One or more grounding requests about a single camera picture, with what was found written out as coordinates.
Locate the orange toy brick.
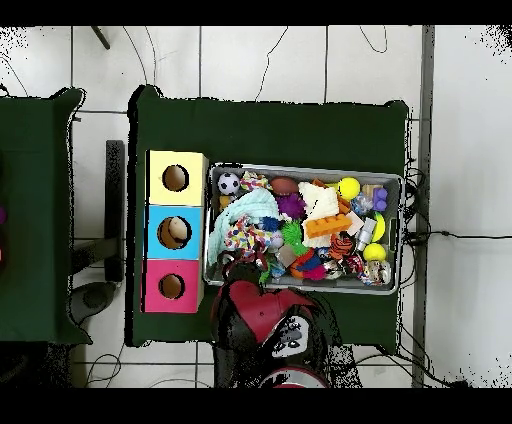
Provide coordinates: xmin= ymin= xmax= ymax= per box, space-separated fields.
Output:
xmin=304 ymin=213 xmax=354 ymax=239

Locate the cream yellow cloth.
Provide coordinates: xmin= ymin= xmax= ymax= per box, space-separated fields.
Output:
xmin=297 ymin=181 xmax=341 ymax=249

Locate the green spiky caterpillar toy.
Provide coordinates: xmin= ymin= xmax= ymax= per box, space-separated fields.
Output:
xmin=280 ymin=219 xmax=309 ymax=257

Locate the purple spiky toy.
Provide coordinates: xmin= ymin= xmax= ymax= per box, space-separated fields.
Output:
xmin=275 ymin=192 xmax=307 ymax=220

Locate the brown toy football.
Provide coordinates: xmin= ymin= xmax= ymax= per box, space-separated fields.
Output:
xmin=268 ymin=176 xmax=300 ymax=196

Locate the mint green cloth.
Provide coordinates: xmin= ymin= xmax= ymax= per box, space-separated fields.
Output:
xmin=206 ymin=187 xmax=281 ymax=265

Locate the colourful patterned cloth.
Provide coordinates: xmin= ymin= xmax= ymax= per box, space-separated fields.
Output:
xmin=223 ymin=215 xmax=273 ymax=257

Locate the dark green side tablecloth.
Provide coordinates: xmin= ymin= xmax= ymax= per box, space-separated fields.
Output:
xmin=0 ymin=87 xmax=93 ymax=346

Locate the small soccer ball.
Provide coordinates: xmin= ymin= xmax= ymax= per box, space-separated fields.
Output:
xmin=216 ymin=172 xmax=241 ymax=197

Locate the black stand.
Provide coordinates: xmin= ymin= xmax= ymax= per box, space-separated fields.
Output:
xmin=71 ymin=139 xmax=126 ymax=325

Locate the yellow tennis ball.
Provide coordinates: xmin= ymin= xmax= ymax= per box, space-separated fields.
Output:
xmin=337 ymin=176 xmax=362 ymax=201

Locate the shallow mesh bin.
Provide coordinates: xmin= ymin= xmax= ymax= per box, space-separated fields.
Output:
xmin=201 ymin=161 xmax=405 ymax=296

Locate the smooth yellow ball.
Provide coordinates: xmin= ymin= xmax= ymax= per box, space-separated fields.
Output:
xmin=362 ymin=242 xmax=388 ymax=263

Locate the wooden box with three holes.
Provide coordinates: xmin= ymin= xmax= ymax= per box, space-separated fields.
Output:
xmin=141 ymin=149 xmax=210 ymax=314

